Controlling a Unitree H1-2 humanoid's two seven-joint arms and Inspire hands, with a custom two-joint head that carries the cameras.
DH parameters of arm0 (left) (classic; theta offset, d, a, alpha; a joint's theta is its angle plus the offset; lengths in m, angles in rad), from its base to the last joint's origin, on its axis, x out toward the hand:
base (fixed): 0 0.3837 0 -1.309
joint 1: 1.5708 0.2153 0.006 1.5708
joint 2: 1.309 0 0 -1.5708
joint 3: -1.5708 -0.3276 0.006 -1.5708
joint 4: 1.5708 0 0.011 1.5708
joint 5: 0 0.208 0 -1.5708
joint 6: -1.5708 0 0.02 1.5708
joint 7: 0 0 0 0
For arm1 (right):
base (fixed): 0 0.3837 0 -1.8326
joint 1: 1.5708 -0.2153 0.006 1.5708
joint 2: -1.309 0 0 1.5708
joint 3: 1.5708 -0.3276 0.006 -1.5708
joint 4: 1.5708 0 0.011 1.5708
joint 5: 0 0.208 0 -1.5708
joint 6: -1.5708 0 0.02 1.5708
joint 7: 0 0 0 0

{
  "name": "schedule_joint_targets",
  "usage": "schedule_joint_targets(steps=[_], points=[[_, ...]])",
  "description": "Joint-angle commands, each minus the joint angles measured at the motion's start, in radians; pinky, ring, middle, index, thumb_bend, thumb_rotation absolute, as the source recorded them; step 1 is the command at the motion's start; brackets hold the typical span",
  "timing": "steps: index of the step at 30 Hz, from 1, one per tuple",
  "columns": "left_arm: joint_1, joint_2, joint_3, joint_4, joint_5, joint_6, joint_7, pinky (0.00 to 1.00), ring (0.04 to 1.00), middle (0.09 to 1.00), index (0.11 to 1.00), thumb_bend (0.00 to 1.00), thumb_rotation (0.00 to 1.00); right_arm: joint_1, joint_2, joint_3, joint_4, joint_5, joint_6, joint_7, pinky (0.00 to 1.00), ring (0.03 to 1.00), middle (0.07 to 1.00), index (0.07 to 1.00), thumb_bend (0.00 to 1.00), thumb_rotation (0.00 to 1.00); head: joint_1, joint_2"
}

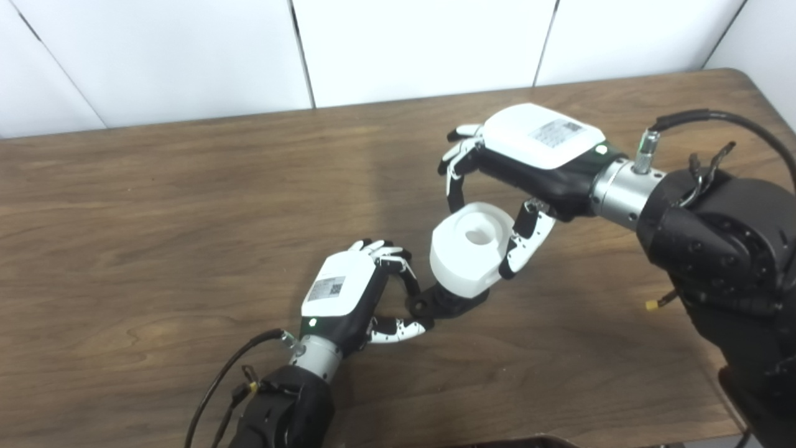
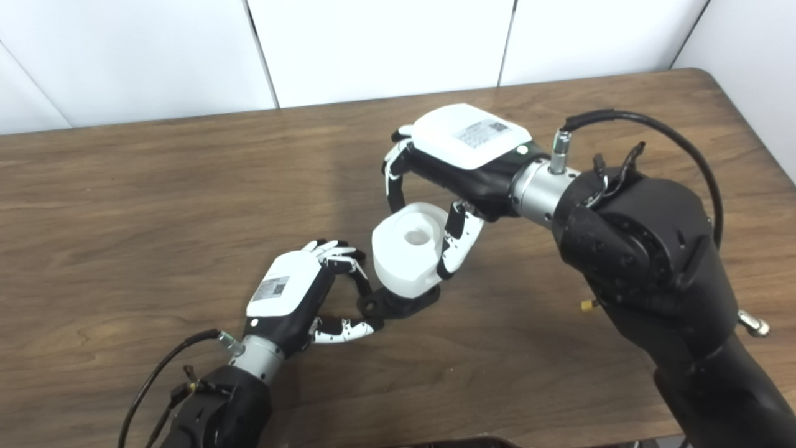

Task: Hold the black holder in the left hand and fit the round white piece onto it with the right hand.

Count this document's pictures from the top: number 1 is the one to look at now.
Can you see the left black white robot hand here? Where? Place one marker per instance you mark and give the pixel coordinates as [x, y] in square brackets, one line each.
[339, 292]

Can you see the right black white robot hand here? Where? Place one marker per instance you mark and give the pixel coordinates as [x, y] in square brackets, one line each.
[535, 140]

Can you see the black flanged holder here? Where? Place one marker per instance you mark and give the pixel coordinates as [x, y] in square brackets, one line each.
[448, 302]

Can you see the round white piece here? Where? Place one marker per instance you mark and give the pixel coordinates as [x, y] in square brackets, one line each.
[463, 264]

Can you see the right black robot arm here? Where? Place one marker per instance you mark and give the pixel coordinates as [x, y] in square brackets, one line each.
[727, 249]

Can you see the black robot torso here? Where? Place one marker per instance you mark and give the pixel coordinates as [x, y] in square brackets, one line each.
[510, 442]

